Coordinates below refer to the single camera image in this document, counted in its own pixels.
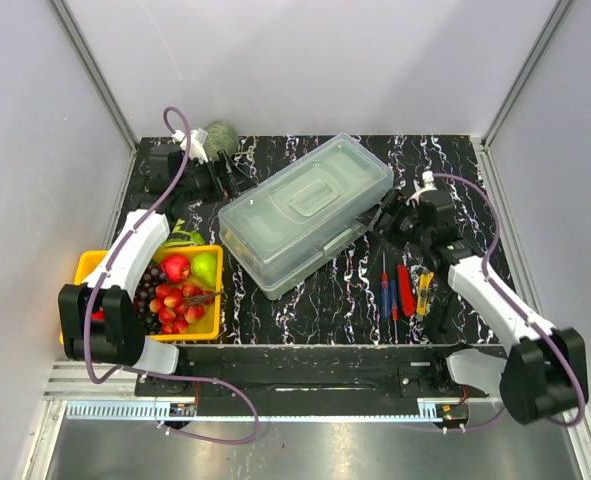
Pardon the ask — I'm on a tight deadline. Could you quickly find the blue screwdriver long shaft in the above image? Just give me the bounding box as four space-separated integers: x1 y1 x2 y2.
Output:
380 253 391 320

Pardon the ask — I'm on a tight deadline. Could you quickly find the translucent plastic tool box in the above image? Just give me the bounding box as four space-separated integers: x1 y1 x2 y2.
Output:
218 133 394 300

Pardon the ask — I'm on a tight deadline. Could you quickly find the yellow utility knife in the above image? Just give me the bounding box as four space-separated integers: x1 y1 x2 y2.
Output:
416 271 434 321

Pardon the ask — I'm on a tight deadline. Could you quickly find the blue screwdriver red tip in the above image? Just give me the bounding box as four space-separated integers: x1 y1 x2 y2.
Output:
389 280 399 344

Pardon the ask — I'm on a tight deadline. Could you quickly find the red folding knife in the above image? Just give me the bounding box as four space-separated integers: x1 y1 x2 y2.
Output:
396 264 416 318

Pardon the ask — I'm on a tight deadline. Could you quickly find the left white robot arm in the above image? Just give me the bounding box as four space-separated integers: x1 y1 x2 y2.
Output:
58 144 243 384

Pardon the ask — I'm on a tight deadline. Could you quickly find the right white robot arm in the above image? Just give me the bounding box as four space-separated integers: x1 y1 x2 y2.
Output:
358 189 588 425

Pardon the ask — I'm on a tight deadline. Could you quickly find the green melon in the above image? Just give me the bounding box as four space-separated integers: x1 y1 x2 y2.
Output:
204 120 239 160

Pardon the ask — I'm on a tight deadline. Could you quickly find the green celery stalk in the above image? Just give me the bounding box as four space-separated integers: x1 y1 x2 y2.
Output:
160 219 206 249

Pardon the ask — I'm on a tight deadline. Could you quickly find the black marble mat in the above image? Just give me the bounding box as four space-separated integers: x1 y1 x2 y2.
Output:
118 134 499 345

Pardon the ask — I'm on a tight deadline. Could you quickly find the green pear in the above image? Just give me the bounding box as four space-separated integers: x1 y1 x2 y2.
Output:
191 252 218 286

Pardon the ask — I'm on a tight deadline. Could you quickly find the red apple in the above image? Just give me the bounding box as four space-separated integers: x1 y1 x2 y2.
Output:
160 253 191 284

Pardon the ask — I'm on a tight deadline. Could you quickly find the purple grape bunch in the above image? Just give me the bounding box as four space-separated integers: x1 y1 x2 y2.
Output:
133 262 166 335

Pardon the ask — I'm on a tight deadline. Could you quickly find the black hex key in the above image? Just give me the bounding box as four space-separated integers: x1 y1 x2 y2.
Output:
437 291 459 334

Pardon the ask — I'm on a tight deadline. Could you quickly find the red cherry bunch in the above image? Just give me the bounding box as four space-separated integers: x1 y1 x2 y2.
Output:
148 282 218 335

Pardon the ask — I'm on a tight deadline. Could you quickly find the yellow fruit bin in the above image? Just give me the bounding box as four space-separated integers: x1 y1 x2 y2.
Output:
58 245 223 351

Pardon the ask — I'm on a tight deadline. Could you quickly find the red pomegranate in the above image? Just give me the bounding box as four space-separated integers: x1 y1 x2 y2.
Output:
91 309 105 321

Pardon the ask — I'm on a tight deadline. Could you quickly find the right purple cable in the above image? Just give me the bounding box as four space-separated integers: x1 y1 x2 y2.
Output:
399 172 590 432

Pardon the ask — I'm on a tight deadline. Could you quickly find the purple cable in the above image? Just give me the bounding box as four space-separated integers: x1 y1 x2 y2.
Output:
82 106 260 445
399 172 590 432

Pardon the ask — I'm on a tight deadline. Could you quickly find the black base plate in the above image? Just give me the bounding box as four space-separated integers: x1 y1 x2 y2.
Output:
133 344 491 401

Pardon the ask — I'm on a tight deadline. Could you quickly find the aluminium frame rail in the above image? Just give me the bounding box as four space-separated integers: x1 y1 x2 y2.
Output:
45 363 499 424

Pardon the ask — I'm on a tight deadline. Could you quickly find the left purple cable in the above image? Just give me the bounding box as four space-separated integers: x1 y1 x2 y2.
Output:
82 106 260 445

